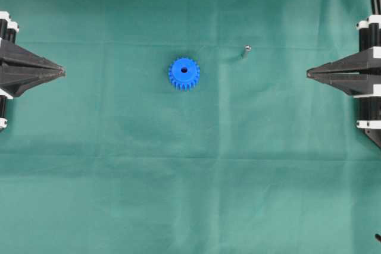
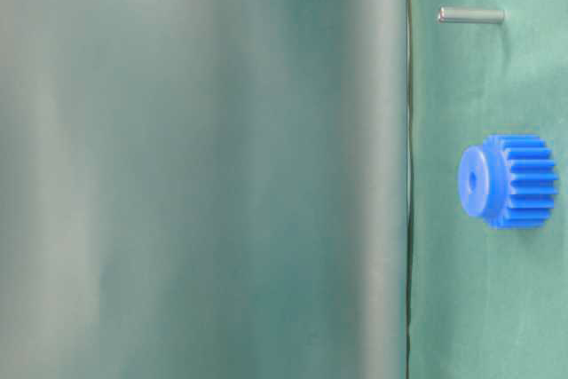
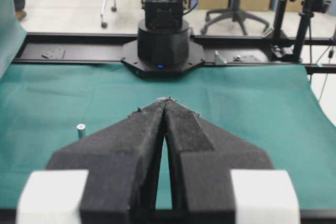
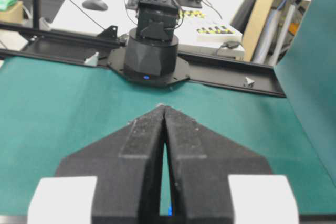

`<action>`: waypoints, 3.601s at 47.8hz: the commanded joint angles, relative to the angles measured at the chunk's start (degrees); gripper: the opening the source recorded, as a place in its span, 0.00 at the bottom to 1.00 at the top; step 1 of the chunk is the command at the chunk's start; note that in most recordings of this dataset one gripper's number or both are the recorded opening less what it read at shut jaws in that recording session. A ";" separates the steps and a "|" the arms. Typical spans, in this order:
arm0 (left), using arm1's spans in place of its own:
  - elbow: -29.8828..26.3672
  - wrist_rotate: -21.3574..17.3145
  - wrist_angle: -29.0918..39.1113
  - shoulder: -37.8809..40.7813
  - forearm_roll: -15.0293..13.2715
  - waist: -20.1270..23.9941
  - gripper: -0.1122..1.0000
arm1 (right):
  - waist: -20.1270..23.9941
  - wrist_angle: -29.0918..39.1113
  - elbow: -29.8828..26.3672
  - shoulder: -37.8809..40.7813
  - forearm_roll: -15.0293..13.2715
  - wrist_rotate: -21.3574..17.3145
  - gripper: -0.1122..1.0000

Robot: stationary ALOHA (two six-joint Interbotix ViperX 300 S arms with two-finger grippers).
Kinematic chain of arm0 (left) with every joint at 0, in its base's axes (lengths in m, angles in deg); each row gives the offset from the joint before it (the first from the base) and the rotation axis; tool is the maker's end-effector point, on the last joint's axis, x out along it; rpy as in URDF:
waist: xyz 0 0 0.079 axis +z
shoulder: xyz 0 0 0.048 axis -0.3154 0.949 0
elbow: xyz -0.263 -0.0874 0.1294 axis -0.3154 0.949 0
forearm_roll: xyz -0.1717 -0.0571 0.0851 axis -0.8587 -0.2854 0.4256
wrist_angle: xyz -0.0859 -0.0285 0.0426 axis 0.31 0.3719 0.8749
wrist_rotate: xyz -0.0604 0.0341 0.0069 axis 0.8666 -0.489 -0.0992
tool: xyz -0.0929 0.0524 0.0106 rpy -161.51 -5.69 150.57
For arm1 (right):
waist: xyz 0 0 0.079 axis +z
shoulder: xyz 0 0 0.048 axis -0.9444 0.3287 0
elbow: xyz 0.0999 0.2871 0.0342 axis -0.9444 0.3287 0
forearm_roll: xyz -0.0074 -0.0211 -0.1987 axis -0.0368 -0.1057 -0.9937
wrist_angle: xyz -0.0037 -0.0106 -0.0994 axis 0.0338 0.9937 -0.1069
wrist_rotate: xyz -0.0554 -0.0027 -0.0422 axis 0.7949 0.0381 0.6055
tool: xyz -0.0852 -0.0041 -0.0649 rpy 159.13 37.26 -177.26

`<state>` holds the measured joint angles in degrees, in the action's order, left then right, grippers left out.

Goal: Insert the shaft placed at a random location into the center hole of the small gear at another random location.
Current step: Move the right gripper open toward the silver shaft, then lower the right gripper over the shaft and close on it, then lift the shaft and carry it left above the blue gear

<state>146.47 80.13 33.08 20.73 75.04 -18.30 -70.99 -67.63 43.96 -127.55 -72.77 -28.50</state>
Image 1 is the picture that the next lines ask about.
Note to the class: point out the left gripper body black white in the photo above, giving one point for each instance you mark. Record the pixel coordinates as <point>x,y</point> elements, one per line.
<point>9,30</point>

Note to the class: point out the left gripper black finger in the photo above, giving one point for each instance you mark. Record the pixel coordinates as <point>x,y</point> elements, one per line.
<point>16,55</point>
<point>15,81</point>

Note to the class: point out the grey metal shaft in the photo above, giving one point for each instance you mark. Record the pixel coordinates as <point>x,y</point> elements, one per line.
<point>246,51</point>

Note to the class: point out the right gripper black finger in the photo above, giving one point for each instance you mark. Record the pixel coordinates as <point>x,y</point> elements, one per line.
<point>351,84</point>
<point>360,61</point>

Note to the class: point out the blue plastic gear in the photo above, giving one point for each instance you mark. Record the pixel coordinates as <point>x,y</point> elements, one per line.
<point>184,73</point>

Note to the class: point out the green table cloth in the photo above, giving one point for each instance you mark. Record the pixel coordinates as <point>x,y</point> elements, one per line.
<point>256,158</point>

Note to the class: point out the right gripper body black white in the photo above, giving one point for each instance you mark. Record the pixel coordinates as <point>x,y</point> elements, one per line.
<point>369,38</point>

